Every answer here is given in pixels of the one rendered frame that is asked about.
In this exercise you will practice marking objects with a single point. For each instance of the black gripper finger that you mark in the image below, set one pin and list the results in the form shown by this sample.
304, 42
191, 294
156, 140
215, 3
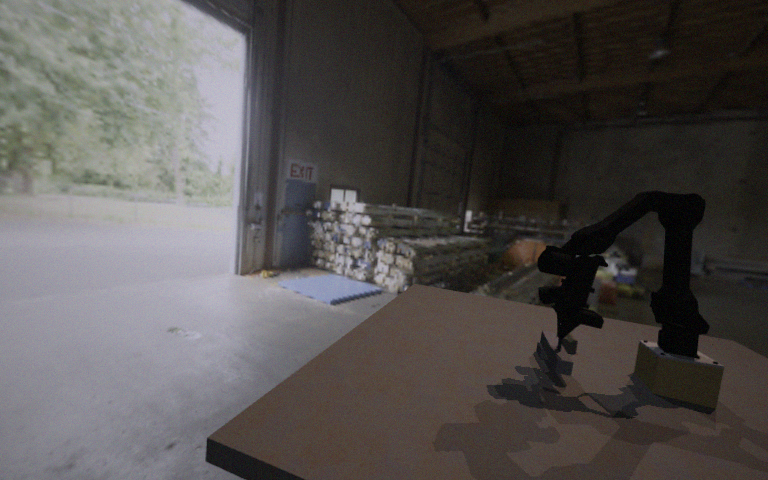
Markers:
558, 317
566, 325

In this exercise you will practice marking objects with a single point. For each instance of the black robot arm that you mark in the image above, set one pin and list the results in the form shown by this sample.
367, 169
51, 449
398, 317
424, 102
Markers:
674, 305

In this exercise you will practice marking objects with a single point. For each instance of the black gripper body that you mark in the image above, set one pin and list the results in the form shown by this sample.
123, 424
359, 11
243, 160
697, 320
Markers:
575, 312

